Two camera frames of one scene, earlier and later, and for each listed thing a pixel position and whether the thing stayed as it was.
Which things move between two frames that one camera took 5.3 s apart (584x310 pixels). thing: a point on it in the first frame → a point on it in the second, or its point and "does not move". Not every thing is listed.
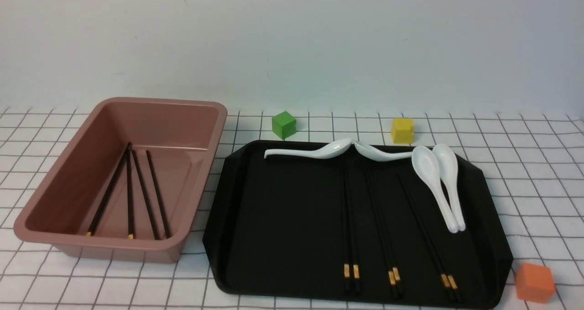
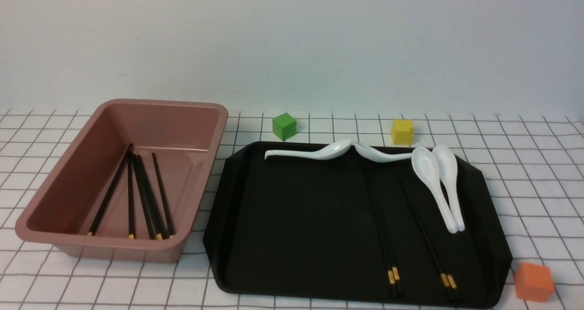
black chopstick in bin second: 130,196 does not move
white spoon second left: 373,155 does not move
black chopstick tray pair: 450,287 does not move
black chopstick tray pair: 394,276 does not move
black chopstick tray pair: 348,265 → 153,218
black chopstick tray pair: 351,254 → 152,219
